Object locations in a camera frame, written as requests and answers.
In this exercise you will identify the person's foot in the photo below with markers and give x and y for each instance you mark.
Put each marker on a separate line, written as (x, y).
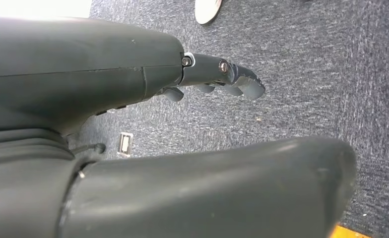
(207, 10)

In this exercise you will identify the floor socket with white plug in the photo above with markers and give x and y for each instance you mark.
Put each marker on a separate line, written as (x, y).
(125, 144)

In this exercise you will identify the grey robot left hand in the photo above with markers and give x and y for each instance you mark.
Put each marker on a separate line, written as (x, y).
(66, 65)

